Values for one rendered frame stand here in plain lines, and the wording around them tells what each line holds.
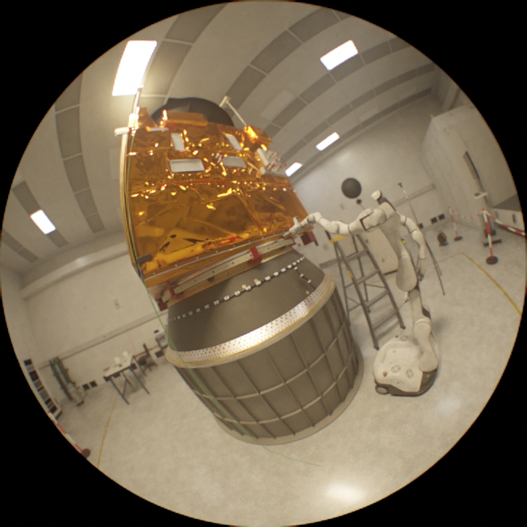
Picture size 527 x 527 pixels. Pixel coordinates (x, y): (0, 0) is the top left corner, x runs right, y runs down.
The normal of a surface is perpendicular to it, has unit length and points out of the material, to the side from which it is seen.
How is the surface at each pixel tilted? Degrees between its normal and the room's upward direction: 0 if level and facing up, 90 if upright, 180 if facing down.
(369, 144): 90
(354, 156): 90
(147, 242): 89
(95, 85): 180
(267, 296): 62
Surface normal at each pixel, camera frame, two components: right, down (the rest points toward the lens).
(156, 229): 0.58, -0.15
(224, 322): -0.16, -0.45
